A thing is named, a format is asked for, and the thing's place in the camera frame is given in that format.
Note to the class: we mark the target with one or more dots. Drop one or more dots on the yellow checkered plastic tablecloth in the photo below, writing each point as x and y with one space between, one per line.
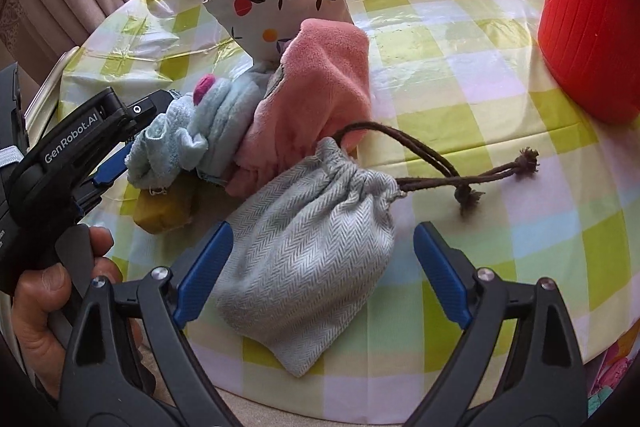
500 217

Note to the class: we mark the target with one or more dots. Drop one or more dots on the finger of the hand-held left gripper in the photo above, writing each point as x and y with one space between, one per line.
107 174
150 109

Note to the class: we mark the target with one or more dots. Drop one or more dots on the colourful floral fabric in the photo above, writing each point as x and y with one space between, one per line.
610 372

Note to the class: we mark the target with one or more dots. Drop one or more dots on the light blue terry towel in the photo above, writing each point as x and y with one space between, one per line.
155 152

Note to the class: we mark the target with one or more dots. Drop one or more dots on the light blue fuzzy sock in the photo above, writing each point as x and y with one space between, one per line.
230 117

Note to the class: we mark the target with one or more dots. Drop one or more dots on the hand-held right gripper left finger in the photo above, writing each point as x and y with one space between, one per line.
205 267

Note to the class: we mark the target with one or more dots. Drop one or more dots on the yellow sponge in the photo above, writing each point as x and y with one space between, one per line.
165 209

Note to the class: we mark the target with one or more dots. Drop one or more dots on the person's left hand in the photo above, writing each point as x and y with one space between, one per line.
40 322

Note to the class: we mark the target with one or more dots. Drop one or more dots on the red thermos flask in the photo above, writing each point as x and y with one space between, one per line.
595 17

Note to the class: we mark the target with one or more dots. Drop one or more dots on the pink fleece cloth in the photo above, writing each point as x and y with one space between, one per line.
320 92

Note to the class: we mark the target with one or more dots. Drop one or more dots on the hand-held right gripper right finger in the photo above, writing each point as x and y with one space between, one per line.
442 272

